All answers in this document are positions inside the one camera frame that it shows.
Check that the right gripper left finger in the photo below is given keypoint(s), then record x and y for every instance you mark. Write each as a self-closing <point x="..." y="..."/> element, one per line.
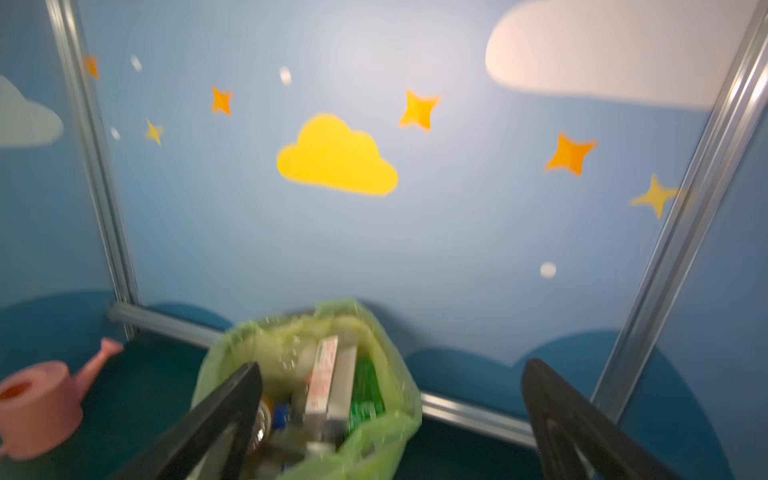
<point x="212" y="438"/>

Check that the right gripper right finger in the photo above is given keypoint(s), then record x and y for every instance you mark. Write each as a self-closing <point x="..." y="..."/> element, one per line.
<point x="568" y="429"/>

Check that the green soda bottle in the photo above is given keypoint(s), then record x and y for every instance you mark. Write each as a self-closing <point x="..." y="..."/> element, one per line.
<point x="366" y="400"/>

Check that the bottle red pink label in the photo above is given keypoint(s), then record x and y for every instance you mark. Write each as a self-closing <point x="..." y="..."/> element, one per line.
<point x="328" y="399"/>

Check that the green bin liner bag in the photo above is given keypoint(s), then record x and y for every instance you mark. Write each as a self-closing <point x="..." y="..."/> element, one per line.
<point x="284" y="347"/>

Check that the pink watering can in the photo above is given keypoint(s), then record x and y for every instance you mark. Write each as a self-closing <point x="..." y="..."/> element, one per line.
<point x="41" y="404"/>

